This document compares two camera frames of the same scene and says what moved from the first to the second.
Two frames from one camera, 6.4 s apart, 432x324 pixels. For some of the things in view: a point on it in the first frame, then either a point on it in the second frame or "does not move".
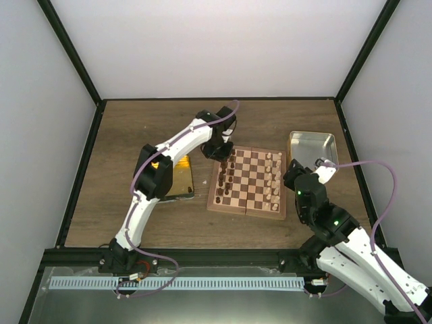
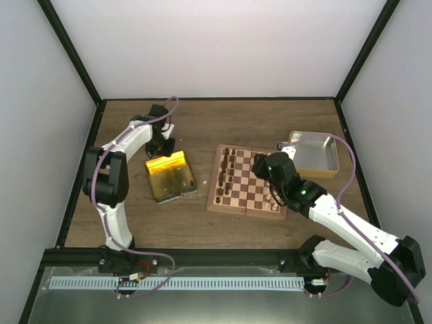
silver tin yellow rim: (307, 146) does not move
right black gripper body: (289, 183) → (262, 171)
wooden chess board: (253, 181) does not move
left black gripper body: (213, 148) → (156, 146)
